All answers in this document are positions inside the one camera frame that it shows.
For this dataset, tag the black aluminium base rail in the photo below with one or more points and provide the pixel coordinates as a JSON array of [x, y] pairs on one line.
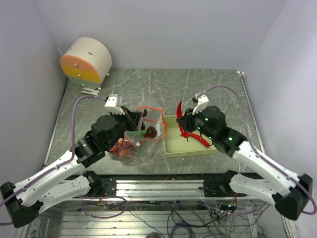
[[161, 187]]

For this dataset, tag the round pastel drawer cabinet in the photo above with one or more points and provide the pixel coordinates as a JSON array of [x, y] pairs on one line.
[[87, 62]]

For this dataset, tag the clear zip bag orange zipper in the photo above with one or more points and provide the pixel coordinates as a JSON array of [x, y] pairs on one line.
[[156, 119]]

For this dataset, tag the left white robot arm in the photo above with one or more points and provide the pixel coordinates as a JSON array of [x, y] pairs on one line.
[[68, 176]]

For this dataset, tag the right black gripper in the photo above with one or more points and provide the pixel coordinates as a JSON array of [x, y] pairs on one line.
[[187, 120]]

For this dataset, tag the white corner clip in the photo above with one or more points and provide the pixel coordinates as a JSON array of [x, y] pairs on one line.
[[240, 73]]

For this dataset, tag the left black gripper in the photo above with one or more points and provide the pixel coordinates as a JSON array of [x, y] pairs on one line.
[[132, 118]]

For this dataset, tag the dark purple plum bottom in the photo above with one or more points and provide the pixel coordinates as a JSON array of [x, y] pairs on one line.
[[151, 132]]

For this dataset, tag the small white metal bracket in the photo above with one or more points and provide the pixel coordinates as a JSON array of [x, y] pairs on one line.
[[89, 91]]

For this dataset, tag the cream plastic basket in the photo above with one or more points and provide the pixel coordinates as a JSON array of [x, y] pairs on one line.
[[175, 145]]

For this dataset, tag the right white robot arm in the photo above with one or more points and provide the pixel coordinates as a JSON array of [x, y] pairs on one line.
[[288, 192]]

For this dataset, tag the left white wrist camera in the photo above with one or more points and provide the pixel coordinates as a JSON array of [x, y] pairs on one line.
[[113, 104]]

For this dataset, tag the red cherry bunch with leaves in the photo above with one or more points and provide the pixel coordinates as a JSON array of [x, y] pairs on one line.
[[123, 149]]

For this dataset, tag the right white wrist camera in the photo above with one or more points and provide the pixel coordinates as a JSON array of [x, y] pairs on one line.
[[201, 103]]

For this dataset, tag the green chili pepper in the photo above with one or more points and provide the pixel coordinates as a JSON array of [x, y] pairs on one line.
[[141, 133]]

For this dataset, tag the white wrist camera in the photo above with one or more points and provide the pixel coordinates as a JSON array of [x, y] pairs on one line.
[[113, 104], [201, 103]]

